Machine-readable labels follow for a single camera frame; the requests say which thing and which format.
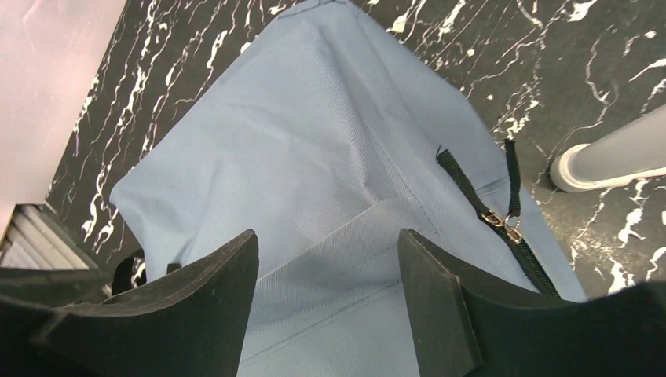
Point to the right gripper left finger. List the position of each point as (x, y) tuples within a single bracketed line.
[(190, 322)]

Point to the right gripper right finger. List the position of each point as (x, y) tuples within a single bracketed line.
[(467, 322)]

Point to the blue student backpack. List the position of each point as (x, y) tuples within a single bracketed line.
[(322, 137)]

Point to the white pvc pipe frame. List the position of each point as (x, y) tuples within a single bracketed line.
[(635, 151)]

